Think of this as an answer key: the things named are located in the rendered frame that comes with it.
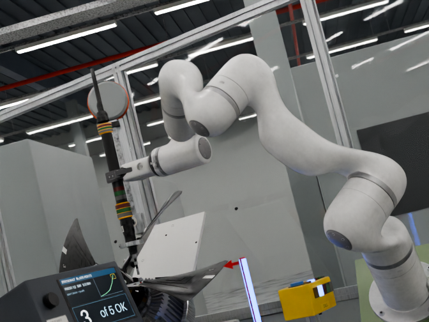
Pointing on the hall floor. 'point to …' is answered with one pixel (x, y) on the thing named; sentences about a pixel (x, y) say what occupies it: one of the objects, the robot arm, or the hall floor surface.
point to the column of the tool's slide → (127, 162)
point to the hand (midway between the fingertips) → (116, 176)
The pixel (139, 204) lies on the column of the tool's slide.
